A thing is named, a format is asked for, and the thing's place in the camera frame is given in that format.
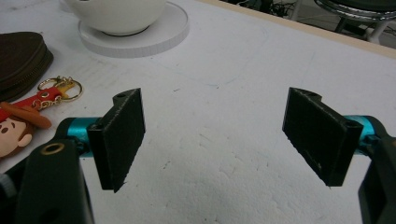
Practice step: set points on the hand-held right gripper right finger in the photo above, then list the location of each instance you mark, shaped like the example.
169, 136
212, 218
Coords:
320, 133

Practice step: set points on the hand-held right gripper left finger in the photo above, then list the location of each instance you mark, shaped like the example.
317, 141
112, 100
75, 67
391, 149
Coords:
120, 140

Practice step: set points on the white round coaster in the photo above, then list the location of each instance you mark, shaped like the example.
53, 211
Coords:
137, 40

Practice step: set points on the white cup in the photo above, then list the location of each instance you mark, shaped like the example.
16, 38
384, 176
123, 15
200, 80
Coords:
116, 15

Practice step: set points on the brown zipper pouch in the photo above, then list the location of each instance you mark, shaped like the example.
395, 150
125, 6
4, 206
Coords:
20, 63

